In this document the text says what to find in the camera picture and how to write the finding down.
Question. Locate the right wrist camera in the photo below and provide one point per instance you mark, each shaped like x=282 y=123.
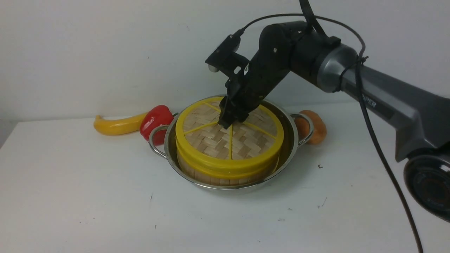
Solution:
x=225 y=59

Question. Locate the bamboo steamer lid yellow frame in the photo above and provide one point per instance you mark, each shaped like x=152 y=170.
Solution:
x=201 y=140

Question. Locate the yellow banana-shaped squash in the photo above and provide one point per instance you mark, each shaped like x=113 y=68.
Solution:
x=118 y=127

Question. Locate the orange-brown potato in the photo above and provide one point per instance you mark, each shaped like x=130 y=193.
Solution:
x=320 y=130

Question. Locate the bamboo steamer basket yellow rim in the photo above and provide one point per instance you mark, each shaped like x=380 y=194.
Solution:
x=231 y=176

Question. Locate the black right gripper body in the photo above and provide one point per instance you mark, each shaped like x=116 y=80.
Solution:
x=266 y=69

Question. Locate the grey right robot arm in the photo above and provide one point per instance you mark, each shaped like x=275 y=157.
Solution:
x=421 y=119

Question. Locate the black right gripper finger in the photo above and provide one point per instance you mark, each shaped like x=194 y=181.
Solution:
x=231 y=112

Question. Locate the red bell pepper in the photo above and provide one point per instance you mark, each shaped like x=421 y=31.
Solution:
x=159 y=115

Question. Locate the stainless steel pot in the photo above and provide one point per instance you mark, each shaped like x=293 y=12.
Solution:
x=162 y=142

